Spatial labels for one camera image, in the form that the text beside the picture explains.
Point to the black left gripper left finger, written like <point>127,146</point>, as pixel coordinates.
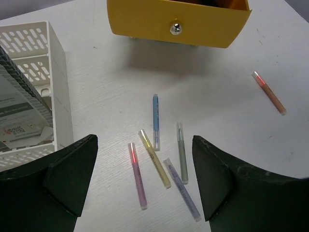
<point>48,194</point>

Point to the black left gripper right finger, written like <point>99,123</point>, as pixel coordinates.
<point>239,197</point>

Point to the grey setup guide booklet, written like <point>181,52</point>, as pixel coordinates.
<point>25,118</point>

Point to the yellow drawer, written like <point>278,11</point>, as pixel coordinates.
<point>192,22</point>

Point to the green slim pastel pen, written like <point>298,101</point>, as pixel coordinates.
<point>182,153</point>

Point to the purple slim pastel pen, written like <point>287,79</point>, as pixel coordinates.
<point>183,191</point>

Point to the pink slim pastel pen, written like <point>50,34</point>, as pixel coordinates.
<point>137,175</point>

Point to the blue slim pastel pen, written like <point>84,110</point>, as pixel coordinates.
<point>156,134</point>

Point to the yellow slim pastel pen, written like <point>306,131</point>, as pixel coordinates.
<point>149,148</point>

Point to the orange slim pastel pen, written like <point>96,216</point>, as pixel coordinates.
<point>264,86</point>

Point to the white perforated file organizer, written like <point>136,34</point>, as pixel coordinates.
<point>38,53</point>

